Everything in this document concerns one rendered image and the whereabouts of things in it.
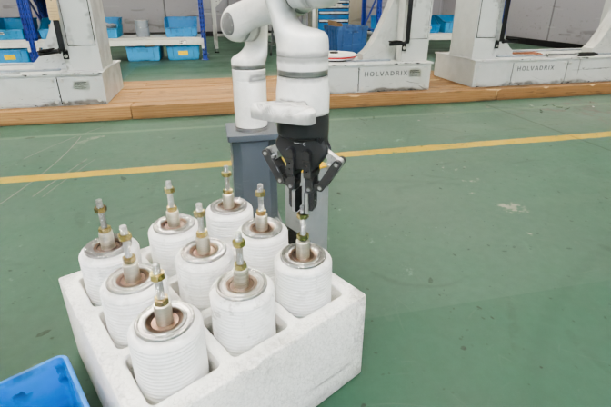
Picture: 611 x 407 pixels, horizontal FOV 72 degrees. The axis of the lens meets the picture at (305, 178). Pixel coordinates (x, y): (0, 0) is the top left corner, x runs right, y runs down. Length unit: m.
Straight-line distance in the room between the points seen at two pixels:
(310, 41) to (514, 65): 2.88
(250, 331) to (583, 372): 0.64
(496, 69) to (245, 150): 2.41
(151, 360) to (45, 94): 2.36
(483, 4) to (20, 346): 3.01
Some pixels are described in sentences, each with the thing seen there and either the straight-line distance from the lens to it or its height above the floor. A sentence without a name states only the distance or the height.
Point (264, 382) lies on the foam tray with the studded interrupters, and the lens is 0.67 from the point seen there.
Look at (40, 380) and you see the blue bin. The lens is 0.83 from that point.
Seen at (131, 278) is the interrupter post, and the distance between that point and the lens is 0.69.
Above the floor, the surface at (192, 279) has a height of 0.23.
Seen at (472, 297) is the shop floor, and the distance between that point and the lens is 1.09.
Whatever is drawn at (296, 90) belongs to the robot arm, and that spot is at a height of 0.53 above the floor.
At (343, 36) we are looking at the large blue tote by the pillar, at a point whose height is 0.26.
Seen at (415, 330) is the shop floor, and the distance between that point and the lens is 0.96.
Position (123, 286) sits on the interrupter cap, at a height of 0.25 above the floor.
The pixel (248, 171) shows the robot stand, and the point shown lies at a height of 0.19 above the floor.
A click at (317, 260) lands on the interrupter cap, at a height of 0.25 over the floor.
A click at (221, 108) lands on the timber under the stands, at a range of 2.62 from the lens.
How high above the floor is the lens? 0.64
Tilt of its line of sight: 23 degrees down
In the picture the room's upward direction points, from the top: straight up
